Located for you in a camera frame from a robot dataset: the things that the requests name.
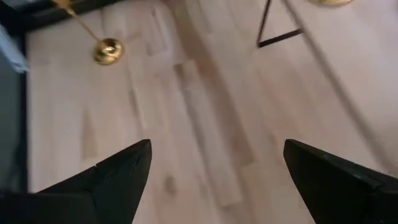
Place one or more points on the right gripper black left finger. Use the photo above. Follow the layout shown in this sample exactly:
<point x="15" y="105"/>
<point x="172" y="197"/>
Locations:
<point x="99" y="193"/>

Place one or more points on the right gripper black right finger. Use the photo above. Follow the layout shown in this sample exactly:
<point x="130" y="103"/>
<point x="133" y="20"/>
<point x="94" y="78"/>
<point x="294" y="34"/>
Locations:
<point x="342" y="193"/>

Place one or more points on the tall slim brass candlestick holder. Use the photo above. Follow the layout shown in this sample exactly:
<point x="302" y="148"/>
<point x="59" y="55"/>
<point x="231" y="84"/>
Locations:
<point x="107" y="51"/>

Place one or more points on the wooden shelf with black legs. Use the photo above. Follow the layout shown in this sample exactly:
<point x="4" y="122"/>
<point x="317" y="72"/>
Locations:
<point x="281" y="36"/>

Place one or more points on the pale blue sheet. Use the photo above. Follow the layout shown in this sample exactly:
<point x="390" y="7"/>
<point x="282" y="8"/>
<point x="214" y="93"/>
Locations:
<point x="11" y="49"/>

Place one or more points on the black table edge frame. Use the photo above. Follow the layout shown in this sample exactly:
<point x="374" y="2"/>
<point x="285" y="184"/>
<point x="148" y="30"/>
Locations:
<point x="46" y="14"/>

